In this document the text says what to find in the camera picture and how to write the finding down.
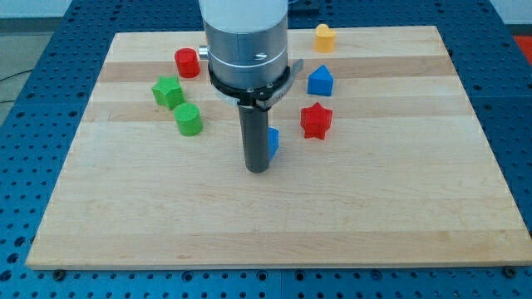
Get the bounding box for black clamp with lever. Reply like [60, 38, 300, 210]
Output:
[208, 59, 304, 110]

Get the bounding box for green star block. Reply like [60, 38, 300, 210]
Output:
[151, 76, 185, 110]

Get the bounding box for blue triangle block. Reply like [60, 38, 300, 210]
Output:
[307, 65, 334, 96]

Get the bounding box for yellow heart block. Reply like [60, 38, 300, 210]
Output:
[313, 23, 337, 53]

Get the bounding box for wooden board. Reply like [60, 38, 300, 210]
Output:
[27, 26, 531, 270]

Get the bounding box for red star block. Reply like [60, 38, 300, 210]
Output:
[300, 102, 333, 140]

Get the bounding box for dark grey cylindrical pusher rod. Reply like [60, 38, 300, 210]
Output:
[239, 106, 269, 174]

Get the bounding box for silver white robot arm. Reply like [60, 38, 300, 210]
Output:
[199, 0, 288, 93]

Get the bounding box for black cable on floor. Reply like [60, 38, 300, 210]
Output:
[0, 68, 33, 105]

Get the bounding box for red cylinder block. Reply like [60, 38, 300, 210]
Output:
[174, 48, 200, 79]

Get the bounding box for blue cube block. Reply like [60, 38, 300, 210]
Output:
[268, 127, 279, 160]

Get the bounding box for green cylinder block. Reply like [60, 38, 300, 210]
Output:
[174, 103, 203, 136]

